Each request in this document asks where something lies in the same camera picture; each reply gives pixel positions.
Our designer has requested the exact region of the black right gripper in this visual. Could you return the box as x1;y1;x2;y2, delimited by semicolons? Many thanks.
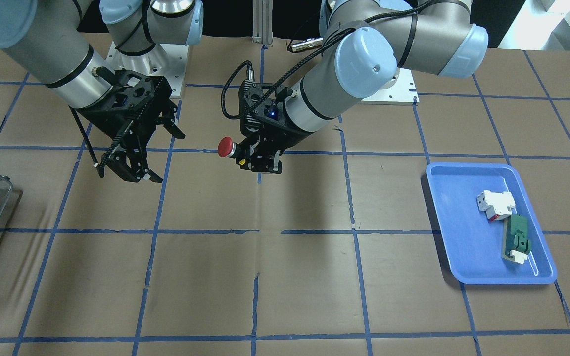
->
77;69;186;184

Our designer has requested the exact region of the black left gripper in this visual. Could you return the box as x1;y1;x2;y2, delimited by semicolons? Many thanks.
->
238;98;312;174

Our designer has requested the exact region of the red emergency stop button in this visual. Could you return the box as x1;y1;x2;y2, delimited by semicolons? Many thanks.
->
217;136;246;159

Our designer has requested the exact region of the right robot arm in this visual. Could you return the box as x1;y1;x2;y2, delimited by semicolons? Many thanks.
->
0;0;204;183

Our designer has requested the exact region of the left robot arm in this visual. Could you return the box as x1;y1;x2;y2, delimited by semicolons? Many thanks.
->
217;0;489;174

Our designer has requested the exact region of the blue plastic tray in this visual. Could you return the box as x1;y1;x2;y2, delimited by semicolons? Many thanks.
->
426;162;557;285

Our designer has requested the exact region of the white electrical module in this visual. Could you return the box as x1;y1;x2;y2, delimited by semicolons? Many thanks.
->
476;190;516;222

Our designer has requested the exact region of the green terminal block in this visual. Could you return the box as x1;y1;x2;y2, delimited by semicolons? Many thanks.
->
502;214;531;265

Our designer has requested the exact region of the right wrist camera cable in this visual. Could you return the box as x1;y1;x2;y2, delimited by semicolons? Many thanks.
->
69;84;159;178

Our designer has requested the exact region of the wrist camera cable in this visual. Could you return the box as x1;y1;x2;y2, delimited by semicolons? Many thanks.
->
221;0;444;120
69;84;159;178

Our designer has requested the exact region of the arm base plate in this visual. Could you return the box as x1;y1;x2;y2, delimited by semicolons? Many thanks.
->
106;42;191;99
360;68;420;105

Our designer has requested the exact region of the aluminium frame post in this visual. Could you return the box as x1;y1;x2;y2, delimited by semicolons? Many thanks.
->
252;0;273;47

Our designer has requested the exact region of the silver cable connector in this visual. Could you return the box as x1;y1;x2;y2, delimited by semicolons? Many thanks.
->
286;38;324;53

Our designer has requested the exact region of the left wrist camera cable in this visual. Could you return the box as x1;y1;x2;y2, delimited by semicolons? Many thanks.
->
221;0;444;120

